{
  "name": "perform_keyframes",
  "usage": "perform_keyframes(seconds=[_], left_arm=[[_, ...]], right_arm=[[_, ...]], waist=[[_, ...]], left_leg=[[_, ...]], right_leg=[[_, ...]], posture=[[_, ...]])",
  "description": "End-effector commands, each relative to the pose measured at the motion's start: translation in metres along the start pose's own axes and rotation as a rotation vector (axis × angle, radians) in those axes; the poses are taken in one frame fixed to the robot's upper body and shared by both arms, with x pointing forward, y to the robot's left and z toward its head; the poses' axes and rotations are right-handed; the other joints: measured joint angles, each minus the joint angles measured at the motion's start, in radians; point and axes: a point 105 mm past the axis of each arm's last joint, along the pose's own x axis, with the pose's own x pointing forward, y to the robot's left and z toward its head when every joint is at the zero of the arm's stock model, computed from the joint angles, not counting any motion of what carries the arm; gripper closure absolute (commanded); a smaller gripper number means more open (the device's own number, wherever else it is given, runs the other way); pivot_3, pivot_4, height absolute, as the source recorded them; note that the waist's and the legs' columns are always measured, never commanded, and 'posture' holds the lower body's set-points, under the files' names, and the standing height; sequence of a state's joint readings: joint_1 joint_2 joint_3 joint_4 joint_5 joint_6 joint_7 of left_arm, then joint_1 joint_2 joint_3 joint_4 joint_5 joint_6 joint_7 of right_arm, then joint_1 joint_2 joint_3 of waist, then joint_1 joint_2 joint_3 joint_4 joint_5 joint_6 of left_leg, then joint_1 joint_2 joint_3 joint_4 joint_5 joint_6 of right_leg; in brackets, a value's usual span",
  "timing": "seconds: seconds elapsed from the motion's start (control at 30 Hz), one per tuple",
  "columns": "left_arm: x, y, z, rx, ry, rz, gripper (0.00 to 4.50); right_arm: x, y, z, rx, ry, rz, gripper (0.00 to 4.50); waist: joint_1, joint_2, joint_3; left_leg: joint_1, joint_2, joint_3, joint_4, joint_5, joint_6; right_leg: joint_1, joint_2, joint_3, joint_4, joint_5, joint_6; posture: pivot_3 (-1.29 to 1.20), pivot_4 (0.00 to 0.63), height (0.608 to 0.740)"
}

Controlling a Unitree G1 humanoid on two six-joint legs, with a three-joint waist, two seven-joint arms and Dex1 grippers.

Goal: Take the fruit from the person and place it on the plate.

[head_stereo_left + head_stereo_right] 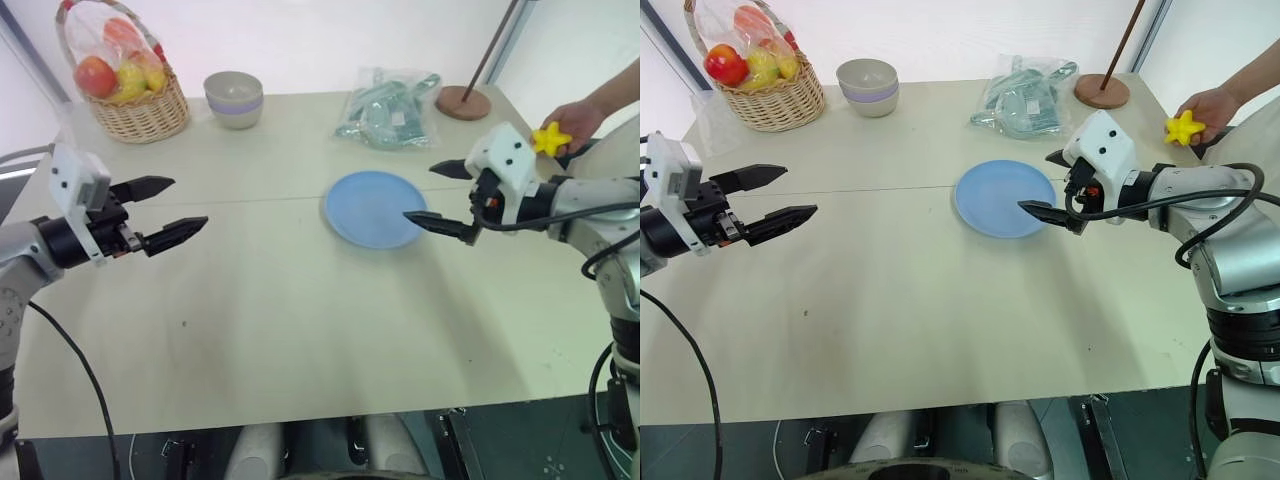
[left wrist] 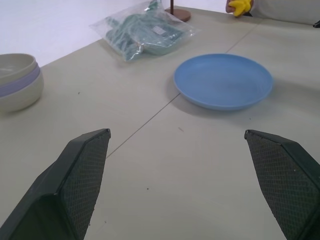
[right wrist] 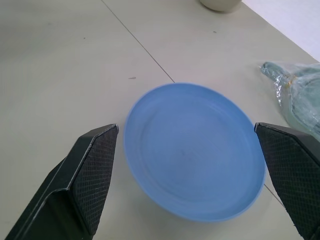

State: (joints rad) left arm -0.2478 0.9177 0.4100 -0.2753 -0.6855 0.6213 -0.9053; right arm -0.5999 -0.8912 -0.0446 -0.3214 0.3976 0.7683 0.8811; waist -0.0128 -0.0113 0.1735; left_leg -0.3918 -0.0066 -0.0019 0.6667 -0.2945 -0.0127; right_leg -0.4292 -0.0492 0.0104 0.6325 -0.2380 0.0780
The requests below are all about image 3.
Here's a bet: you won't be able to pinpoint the blue plastic plate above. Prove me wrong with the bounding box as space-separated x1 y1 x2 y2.
124 82 267 223

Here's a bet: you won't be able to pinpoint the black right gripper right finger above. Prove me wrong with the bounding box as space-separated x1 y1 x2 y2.
253 122 320 240

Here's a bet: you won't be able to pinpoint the clear plastic bag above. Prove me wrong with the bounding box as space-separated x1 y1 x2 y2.
256 61 320 143

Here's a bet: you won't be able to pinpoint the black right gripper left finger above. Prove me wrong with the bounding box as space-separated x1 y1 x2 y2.
4 123 120 240

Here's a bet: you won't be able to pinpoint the white round bowl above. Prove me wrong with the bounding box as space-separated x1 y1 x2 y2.
199 0 242 13

